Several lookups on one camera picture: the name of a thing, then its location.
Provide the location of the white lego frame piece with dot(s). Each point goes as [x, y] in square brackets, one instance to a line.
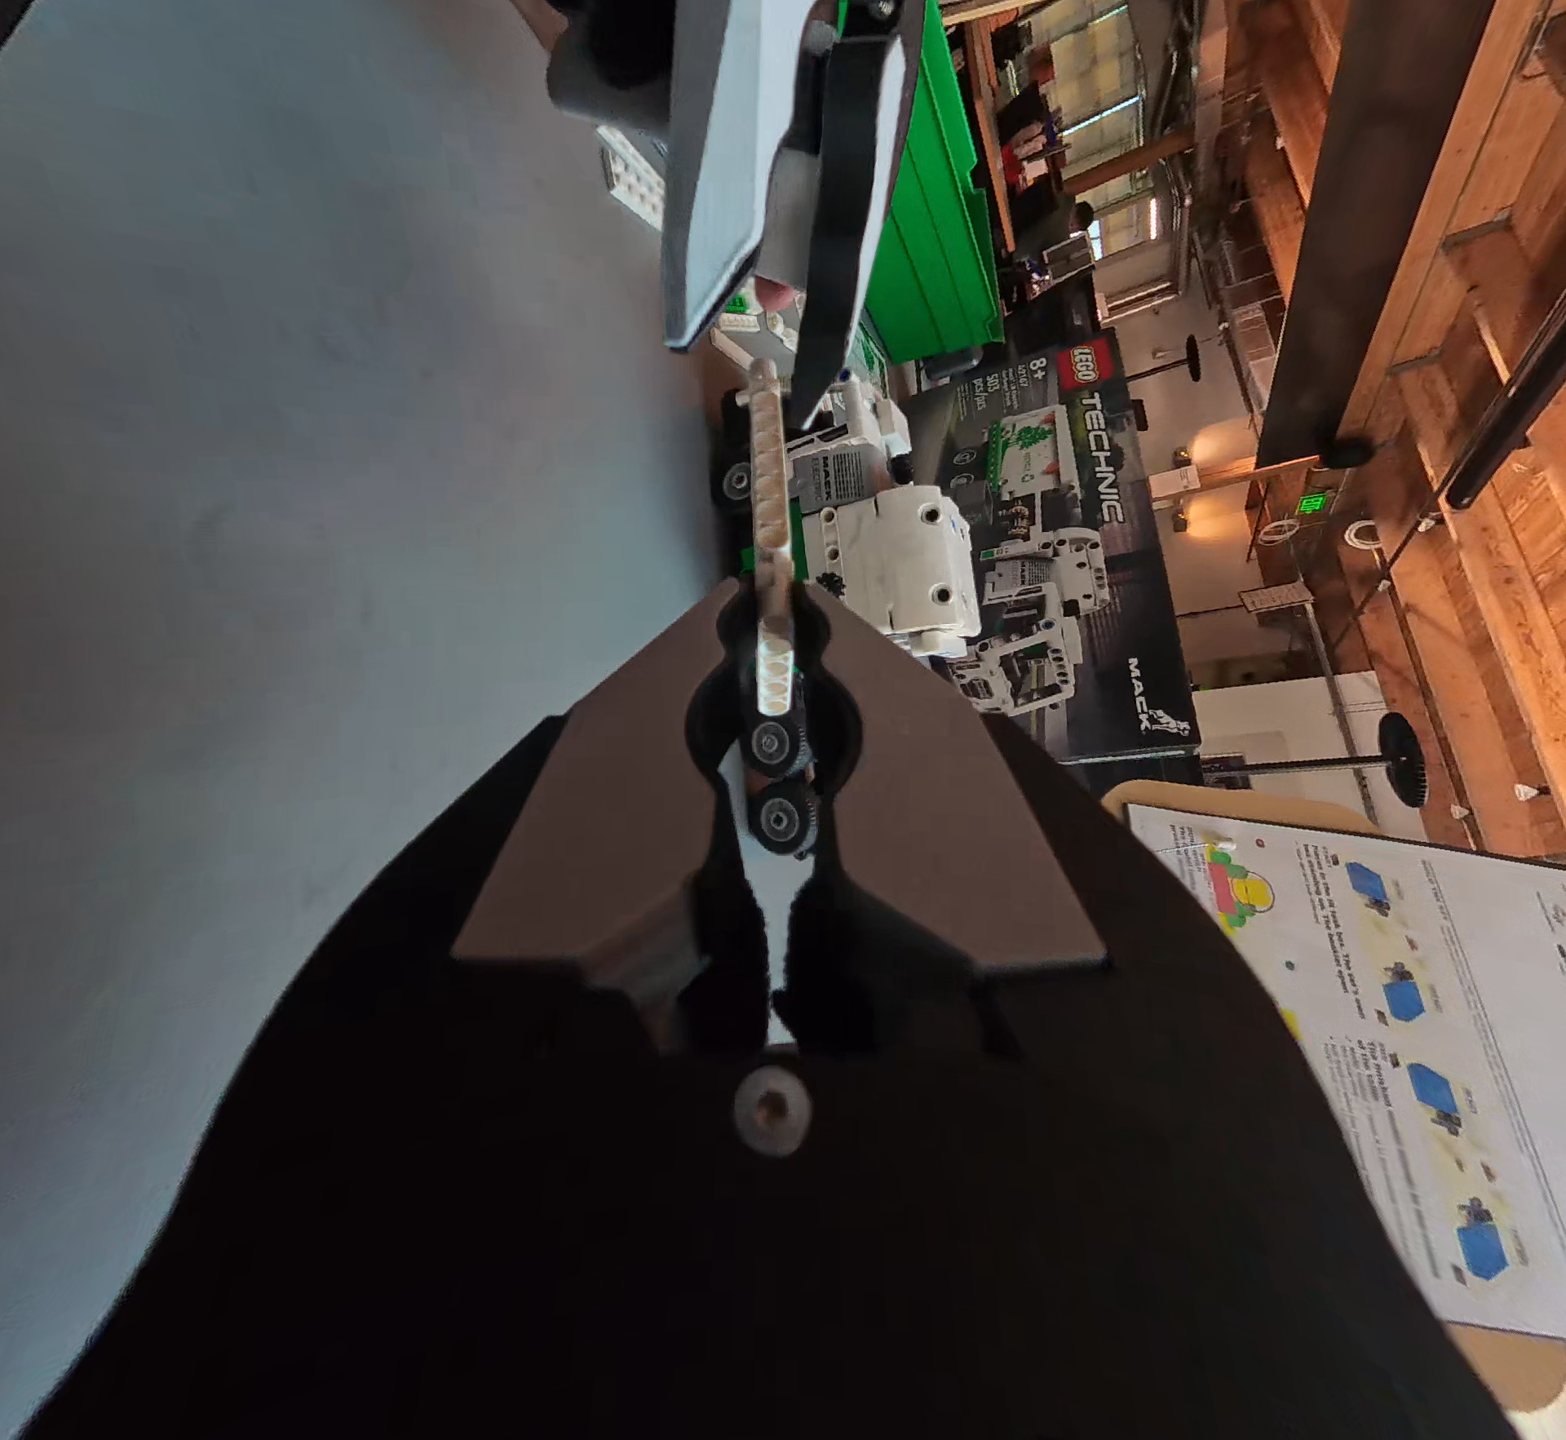
[770, 461]

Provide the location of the green plastic bin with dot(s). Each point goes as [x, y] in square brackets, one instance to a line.
[936, 229]

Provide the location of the green exit sign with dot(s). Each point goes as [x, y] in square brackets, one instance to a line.
[1316, 504]

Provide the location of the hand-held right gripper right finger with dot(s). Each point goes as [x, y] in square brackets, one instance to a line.
[954, 839]

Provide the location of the white green lego truck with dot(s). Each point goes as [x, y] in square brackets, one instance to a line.
[899, 559]

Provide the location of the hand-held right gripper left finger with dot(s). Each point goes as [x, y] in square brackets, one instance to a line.
[574, 839]

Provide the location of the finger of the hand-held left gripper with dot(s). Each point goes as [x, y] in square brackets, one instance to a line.
[722, 143]
[845, 191]

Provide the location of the white lego plate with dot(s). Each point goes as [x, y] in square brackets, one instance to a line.
[634, 179]

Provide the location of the black round-base stand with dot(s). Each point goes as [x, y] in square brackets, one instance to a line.
[1400, 760]

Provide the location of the black lego set box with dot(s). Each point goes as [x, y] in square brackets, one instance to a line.
[1102, 559]

